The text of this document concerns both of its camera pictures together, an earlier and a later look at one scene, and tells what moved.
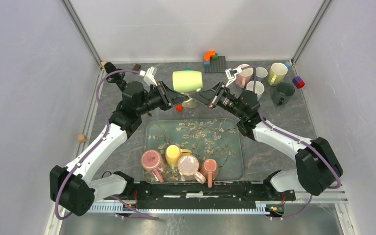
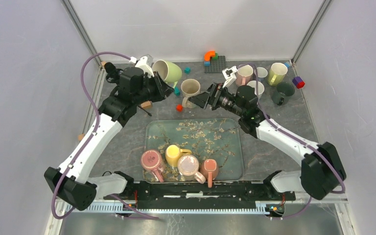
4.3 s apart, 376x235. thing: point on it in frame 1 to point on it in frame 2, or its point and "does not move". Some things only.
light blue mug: [259, 88] does not move
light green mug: [187, 81] to [170, 72]
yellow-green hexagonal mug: [277, 74] does not move
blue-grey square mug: [261, 74] does not move
